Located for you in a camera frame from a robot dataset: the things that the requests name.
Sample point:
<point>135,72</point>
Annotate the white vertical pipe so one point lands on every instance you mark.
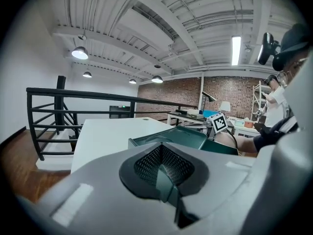
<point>202,92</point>

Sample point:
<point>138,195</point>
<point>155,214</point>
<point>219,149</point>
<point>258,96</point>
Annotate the orange box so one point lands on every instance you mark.
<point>250,124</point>

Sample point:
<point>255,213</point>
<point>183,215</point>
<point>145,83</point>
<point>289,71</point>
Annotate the person's right forearm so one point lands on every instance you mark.
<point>244,143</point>

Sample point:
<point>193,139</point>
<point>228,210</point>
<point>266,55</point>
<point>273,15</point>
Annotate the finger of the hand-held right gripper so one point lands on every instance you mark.
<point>220,180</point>

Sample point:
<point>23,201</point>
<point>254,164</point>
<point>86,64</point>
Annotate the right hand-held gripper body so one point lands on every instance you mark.
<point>218,123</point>

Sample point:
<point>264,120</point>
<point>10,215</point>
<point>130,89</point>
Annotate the white shade table lamp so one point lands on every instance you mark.
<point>225,106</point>

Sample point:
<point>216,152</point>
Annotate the black desk lamp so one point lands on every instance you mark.
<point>207,97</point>

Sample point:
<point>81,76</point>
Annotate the black square post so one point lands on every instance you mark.
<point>60,101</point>

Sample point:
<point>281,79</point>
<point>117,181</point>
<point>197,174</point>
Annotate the blue plastic bin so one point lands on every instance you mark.
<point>210,113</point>

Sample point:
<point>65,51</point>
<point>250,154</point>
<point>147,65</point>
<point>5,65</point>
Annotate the person's dark cap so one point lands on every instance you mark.
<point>293,43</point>

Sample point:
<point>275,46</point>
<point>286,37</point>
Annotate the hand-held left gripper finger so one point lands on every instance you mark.
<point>93,192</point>

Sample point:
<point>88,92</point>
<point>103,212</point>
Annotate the black cabinet with green light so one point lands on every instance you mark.
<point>121,111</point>

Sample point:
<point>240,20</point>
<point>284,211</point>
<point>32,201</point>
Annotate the black head-mounted camera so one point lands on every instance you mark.
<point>266,48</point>

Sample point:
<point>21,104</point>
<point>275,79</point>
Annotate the black metal railing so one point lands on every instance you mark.
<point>73,93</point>

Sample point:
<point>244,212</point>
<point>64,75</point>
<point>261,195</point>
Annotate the white side table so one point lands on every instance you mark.
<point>181,116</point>

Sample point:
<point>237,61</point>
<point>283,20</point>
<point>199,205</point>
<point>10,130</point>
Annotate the white metal shelf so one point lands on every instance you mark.
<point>258,99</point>

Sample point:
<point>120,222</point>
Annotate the pendant ceiling lamp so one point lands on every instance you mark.
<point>132,81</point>
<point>157,79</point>
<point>87,74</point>
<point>80,53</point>

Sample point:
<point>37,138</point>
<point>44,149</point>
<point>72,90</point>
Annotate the person's face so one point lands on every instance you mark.
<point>293,68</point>

